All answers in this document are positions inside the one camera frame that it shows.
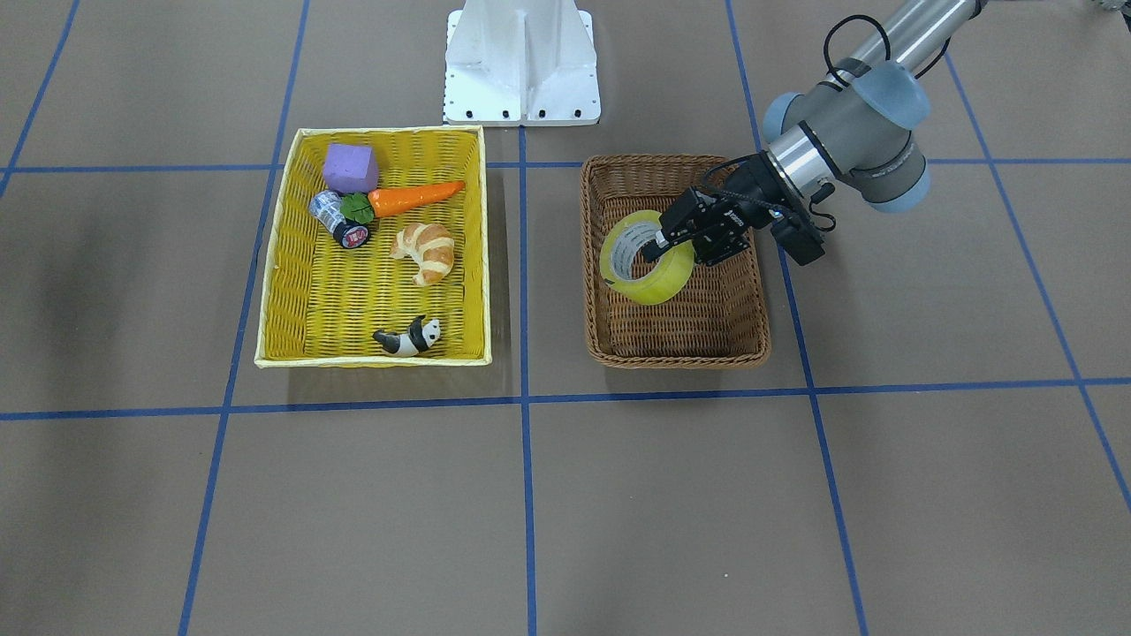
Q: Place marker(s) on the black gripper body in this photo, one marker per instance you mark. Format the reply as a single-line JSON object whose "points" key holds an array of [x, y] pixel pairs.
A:
{"points": [[747, 192]]}

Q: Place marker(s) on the yellow clear tape roll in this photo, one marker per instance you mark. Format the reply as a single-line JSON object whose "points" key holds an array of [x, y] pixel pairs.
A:
{"points": [[626, 241]]}

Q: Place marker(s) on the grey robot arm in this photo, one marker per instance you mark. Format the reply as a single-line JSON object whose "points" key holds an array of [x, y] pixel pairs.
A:
{"points": [[855, 128]]}

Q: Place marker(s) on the brown wicker basket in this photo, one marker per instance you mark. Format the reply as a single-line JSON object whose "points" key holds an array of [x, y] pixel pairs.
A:
{"points": [[719, 320]]}

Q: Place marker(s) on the yellow woven basket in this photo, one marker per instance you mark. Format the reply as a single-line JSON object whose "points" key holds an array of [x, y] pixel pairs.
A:
{"points": [[321, 303]]}

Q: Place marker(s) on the toy croissant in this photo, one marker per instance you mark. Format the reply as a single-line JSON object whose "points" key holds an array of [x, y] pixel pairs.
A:
{"points": [[430, 246]]}

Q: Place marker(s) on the toy panda figure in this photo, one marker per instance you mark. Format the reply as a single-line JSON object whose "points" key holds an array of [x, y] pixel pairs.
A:
{"points": [[420, 336]]}

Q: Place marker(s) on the orange toy carrot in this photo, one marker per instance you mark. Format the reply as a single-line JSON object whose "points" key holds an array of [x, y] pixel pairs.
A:
{"points": [[388, 201]]}

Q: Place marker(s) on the purple foam cube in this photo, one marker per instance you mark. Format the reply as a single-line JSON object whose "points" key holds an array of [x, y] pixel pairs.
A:
{"points": [[351, 168]]}

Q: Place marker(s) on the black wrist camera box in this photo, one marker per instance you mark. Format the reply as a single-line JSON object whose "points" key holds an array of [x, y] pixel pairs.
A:
{"points": [[796, 235]]}

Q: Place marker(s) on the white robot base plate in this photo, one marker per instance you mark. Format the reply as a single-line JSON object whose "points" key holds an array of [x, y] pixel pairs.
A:
{"points": [[520, 63]]}

